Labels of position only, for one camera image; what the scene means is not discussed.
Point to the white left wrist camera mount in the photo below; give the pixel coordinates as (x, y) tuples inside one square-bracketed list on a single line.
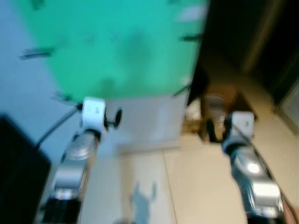
[(94, 112)]

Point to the green wall sheet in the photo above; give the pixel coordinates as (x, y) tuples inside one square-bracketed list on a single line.
[(112, 51)]

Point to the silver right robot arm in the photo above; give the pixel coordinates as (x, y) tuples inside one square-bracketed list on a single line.
[(254, 177)]

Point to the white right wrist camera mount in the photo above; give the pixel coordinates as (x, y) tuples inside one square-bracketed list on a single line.
[(243, 123)]

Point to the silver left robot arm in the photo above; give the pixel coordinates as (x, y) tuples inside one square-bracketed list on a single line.
[(70, 172)]

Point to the large black furniture block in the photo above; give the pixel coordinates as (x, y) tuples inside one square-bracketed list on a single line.
[(21, 172)]

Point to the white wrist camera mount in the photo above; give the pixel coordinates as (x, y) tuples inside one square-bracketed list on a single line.
[(94, 112), (243, 123)]

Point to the brown box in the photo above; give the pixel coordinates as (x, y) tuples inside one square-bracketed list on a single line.
[(226, 95)]

